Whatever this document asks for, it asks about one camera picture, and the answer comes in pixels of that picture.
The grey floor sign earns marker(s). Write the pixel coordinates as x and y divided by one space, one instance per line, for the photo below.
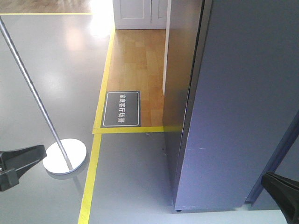
122 109

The dark grey fridge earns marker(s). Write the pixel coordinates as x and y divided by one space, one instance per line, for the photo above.
184 27

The grey fridge door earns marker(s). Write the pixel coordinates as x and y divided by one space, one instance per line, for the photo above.
244 97

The silver floor stand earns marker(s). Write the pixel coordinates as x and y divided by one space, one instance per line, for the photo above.
75 153

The white panelled cabinet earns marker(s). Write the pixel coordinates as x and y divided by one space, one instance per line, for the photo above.
140 14

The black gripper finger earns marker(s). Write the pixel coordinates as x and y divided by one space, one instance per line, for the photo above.
285 193

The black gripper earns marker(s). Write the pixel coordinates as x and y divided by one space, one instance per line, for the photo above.
16 163

